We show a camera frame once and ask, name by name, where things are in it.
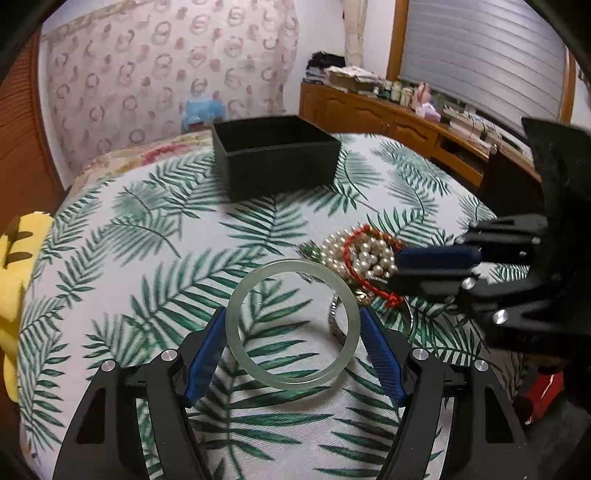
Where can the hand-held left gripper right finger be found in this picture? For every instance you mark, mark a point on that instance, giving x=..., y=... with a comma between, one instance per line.
x=381, y=357

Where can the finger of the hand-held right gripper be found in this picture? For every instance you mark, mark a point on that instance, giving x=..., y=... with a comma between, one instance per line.
x=438, y=259
x=503, y=230

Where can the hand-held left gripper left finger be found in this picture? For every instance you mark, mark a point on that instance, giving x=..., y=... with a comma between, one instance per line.
x=207, y=357

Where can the pale green jade bangle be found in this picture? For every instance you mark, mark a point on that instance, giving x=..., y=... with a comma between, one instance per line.
x=233, y=318

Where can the black square box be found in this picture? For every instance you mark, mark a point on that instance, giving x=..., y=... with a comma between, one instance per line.
x=277, y=170

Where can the green leaf print bedsheet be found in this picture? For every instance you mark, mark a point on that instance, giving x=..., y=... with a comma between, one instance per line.
x=138, y=277

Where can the stack of books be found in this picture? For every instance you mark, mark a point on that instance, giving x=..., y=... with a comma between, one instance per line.
x=466, y=121

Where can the green bead trinket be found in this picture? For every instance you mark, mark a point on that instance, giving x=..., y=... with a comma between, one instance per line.
x=308, y=252

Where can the pink plush toy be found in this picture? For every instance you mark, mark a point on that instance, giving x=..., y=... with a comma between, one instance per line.
x=427, y=108

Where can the wooden cabinet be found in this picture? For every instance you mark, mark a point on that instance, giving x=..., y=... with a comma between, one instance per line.
x=369, y=115

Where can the red cloth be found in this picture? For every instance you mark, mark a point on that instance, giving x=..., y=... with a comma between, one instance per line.
x=547, y=397

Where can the row of small bottles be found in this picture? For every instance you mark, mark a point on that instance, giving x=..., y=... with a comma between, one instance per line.
x=396, y=93

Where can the yellow plush toy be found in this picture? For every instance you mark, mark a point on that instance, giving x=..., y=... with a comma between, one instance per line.
x=23, y=286

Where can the stack of papers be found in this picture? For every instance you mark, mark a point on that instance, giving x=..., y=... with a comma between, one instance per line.
x=351, y=76

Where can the floral quilt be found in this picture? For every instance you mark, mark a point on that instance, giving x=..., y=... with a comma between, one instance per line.
x=152, y=152

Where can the black furry cloth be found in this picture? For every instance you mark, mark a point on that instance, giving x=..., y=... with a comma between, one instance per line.
x=325, y=60

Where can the cream hanging curtain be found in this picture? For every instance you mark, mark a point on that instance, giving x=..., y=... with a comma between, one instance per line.
x=353, y=32

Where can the blue toy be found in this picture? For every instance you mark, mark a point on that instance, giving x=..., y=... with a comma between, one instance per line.
x=203, y=110

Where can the brown wooden headboard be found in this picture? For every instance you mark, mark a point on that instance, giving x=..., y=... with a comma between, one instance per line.
x=27, y=138

